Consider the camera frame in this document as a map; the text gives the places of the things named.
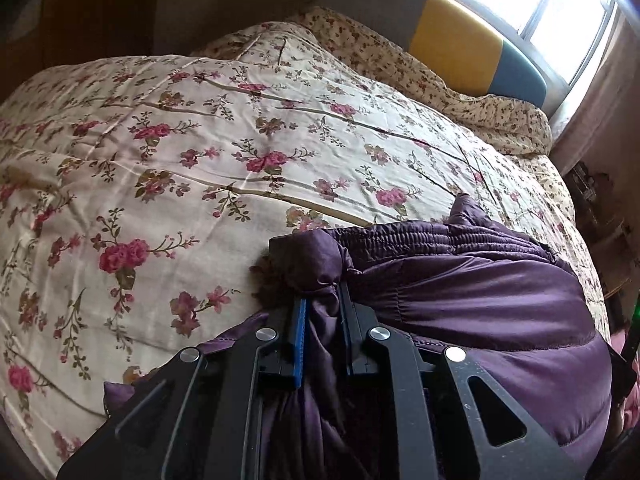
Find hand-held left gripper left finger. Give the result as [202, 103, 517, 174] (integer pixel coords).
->
[55, 296, 308, 480]

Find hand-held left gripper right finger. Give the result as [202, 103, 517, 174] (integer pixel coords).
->
[339, 280, 586, 480]

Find purple puffer jacket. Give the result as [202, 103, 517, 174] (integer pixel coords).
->
[102, 194, 613, 480]

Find cluttered wooden desk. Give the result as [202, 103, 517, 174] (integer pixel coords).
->
[565, 160, 631, 306]

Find large floral bed quilt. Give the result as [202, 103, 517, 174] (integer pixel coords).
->
[0, 22, 608, 480]

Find long pink curtain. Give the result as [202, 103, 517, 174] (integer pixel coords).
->
[550, 10, 640, 186]

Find small floral print quilt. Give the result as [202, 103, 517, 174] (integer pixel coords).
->
[192, 6, 576, 221]

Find grey yellow blue headboard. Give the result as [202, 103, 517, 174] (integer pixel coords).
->
[312, 0, 548, 111]

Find bright window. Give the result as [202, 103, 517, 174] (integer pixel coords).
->
[440, 0, 621, 86]

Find brown wooden wardrobe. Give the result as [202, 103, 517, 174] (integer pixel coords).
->
[0, 0, 166, 106]

